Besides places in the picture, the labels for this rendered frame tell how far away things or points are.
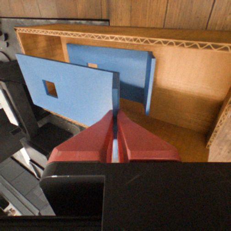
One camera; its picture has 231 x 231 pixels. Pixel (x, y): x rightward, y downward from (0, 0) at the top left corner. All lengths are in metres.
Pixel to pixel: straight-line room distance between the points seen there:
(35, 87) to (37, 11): 0.15
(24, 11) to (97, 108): 0.25
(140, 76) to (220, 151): 0.15
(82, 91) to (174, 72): 0.11
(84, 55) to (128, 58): 0.07
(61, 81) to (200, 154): 0.17
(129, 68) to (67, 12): 0.12
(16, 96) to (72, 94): 0.20
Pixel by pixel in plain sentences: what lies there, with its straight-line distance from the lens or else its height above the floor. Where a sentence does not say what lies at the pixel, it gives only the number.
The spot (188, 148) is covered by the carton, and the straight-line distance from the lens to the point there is 0.20.
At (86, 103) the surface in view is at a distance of 0.16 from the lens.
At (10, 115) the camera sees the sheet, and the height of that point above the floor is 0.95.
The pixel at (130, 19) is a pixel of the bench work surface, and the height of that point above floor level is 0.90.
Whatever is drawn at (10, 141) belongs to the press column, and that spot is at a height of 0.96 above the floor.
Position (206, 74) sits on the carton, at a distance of 0.19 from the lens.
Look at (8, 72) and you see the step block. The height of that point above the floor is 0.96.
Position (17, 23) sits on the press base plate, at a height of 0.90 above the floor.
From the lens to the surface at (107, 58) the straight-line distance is 0.22.
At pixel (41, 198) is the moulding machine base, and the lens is 5.62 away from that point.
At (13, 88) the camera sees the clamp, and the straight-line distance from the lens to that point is 0.35.
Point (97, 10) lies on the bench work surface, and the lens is 0.23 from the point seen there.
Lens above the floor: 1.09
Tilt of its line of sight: 44 degrees down
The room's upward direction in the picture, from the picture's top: 134 degrees counter-clockwise
